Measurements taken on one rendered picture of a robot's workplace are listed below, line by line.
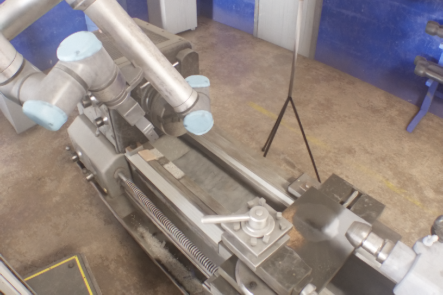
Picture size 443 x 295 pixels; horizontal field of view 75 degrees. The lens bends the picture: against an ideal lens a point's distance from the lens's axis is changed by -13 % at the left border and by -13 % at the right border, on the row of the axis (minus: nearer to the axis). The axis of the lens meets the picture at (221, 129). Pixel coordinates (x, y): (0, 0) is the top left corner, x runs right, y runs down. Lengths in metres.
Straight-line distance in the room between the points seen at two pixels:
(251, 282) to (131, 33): 0.85
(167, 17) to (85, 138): 3.37
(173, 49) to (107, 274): 1.51
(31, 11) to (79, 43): 0.41
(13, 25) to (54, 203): 1.95
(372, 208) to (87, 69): 1.28
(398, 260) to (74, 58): 1.03
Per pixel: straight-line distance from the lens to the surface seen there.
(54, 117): 0.69
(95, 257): 2.43
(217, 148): 1.72
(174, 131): 1.58
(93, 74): 0.73
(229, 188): 1.69
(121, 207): 2.10
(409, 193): 3.03
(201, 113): 1.00
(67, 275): 2.04
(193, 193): 1.53
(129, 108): 0.82
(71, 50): 0.72
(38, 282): 2.09
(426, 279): 1.08
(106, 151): 1.84
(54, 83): 0.70
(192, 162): 1.83
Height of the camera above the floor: 2.00
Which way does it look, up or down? 38 degrees down
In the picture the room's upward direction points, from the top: straight up
